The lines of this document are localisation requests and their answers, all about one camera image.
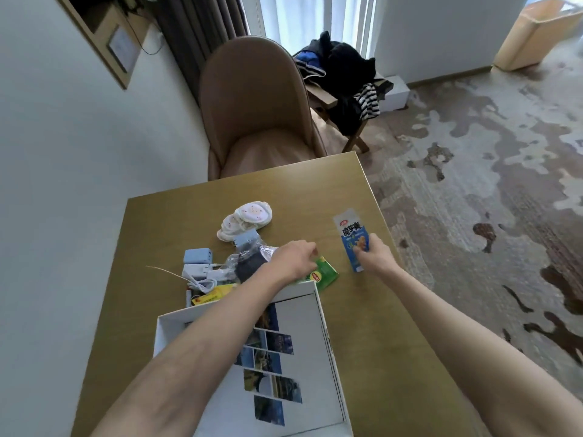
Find person's left hand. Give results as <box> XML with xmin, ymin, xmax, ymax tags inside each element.
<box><xmin>264</xmin><ymin>240</ymin><xmax>319</xmax><ymax>285</ymax></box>

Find person's right hand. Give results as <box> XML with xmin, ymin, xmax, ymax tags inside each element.
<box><xmin>354</xmin><ymin>234</ymin><xmax>401</xmax><ymax>276</ymax></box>

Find blue snack packet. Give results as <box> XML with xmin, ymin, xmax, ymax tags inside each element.
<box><xmin>333</xmin><ymin>206</ymin><xmax>373</xmax><ymax>273</ymax></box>

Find green tea packet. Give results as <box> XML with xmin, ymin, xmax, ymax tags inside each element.
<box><xmin>296</xmin><ymin>256</ymin><xmax>340</xmax><ymax>293</ymax></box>

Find person's right forearm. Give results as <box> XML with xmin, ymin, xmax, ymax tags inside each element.
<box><xmin>373</xmin><ymin>264</ymin><xmax>583</xmax><ymax>437</ymax></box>

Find person's left forearm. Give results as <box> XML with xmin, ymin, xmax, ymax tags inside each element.
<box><xmin>90</xmin><ymin>264</ymin><xmax>292</xmax><ymax>437</ymax></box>

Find clear plastic bag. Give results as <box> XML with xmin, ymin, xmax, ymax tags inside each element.
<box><xmin>224</xmin><ymin>239</ymin><xmax>279</xmax><ymax>285</ymax></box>

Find wooden table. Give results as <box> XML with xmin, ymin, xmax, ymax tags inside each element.
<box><xmin>70</xmin><ymin>152</ymin><xmax>490</xmax><ymax>437</ymax></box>

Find white patterned socks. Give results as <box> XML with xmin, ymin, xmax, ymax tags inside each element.
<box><xmin>216</xmin><ymin>200</ymin><xmax>273</xmax><ymax>242</ymax></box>

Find white cardboard box with photos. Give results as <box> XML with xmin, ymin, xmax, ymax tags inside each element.
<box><xmin>152</xmin><ymin>281</ymin><xmax>353</xmax><ymax>437</ymax></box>

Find yellow packet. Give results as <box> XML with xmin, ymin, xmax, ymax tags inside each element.
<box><xmin>191</xmin><ymin>286</ymin><xmax>237</xmax><ymax>307</ymax></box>

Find blue power adapter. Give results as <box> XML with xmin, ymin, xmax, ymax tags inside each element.
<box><xmin>183</xmin><ymin>248</ymin><xmax>214</xmax><ymax>265</ymax></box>

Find wooden luggage rack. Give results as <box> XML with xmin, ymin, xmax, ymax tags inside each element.
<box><xmin>304</xmin><ymin>73</ymin><xmax>394</xmax><ymax>154</ymax></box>

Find striped garment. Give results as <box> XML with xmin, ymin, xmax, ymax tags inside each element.
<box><xmin>353</xmin><ymin>83</ymin><xmax>381</xmax><ymax>120</ymax></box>

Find beige leather chair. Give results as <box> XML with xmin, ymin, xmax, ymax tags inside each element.
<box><xmin>199</xmin><ymin>36</ymin><xmax>328</xmax><ymax>181</ymax></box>

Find dark clothes pile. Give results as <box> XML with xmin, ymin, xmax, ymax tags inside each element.
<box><xmin>293</xmin><ymin>31</ymin><xmax>377</xmax><ymax>136</ymax></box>

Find white sheer curtain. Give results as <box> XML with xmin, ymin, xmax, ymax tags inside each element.
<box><xmin>240</xmin><ymin>0</ymin><xmax>377</xmax><ymax>59</ymax></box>

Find brown curtain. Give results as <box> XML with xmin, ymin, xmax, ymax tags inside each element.
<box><xmin>152</xmin><ymin>0</ymin><xmax>250</xmax><ymax>105</ymax></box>

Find beige waste bin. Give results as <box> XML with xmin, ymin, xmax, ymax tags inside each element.
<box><xmin>492</xmin><ymin>0</ymin><xmax>583</xmax><ymax>71</ymax></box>

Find white charger with cable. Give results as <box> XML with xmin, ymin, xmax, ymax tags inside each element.
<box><xmin>181</xmin><ymin>264</ymin><xmax>233</xmax><ymax>294</ymax></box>

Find wooden wall frame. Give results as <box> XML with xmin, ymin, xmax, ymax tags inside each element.
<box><xmin>55</xmin><ymin>0</ymin><xmax>153</xmax><ymax>90</ymax></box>

